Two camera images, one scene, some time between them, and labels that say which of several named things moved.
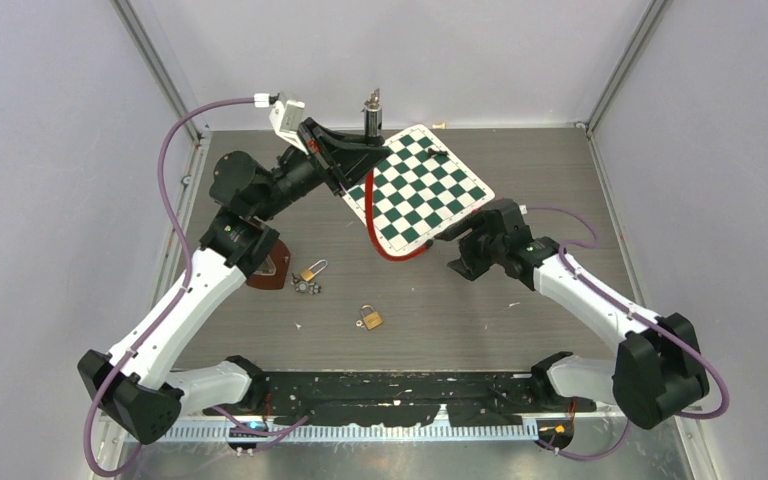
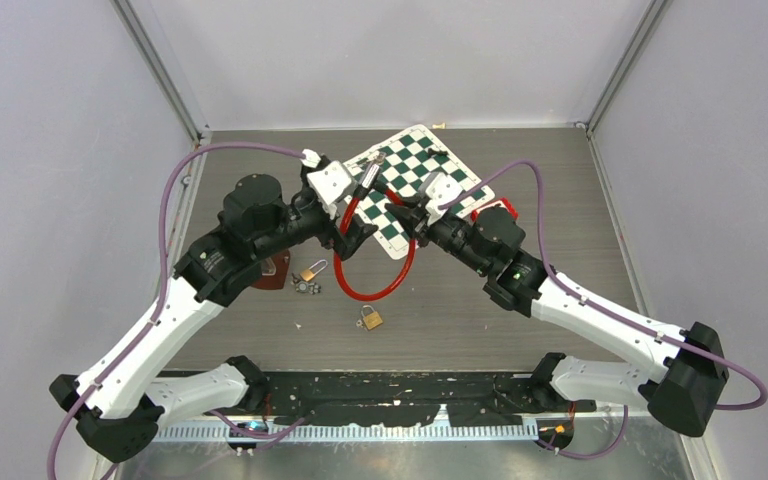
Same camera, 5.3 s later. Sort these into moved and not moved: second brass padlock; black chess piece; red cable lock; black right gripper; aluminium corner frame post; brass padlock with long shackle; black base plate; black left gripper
Moved: black left gripper; black right gripper; red cable lock
Not moved: second brass padlock; black chess piece; aluminium corner frame post; black base plate; brass padlock with long shackle
